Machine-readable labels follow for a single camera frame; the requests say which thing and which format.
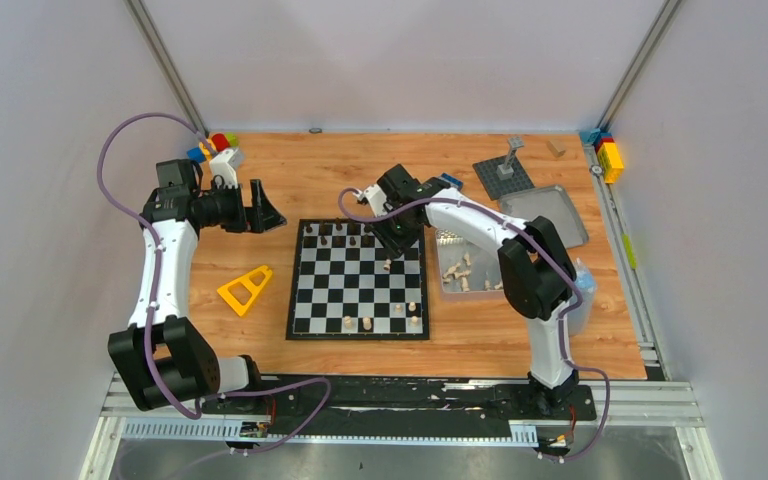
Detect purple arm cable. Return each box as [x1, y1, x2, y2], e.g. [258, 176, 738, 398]
[337, 188, 612, 464]
[96, 112, 335, 456]

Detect black white chessboard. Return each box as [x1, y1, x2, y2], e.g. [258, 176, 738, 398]
[285, 218, 431, 341]

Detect blue plastic bag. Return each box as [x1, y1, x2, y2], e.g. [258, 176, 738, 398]
[566, 258, 598, 337]

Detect small wooden block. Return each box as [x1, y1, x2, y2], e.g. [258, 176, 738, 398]
[546, 139, 567, 158]

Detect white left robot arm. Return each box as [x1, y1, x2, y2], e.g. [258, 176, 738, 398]
[107, 149, 286, 413]

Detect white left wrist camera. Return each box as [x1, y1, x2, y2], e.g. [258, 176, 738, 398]
[208, 147, 244, 189]

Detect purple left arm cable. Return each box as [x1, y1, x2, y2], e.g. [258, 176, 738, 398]
[96, 112, 335, 456]

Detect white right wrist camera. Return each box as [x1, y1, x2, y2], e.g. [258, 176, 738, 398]
[359, 184, 387, 217]

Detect coloured toy cylinders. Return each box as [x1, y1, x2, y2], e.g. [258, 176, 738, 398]
[186, 133, 239, 164]

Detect yellow triangular plastic stand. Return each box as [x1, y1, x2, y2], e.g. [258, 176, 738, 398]
[217, 265, 274, 317]

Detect grey brick baseplate with post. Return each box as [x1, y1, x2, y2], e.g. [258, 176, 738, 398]
[472, 136, 535, 200]

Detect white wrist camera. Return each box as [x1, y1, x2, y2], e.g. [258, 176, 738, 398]
[208, 147, 244, 189]
[359, 184, 387, 217]

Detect blue grey toy brick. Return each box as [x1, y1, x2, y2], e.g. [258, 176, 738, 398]
[439, 172, 464, 191]

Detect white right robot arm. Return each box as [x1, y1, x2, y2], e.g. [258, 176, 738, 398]
[354, 164, 583, 418]

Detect metal tin box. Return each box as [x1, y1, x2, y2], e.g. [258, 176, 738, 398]
[434, 230, 505, 302]

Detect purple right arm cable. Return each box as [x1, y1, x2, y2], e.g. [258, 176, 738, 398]
[337, 188, 612, 464]

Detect coloured toy brick stack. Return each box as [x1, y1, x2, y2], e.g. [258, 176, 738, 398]
[578, 129, 625, 184]

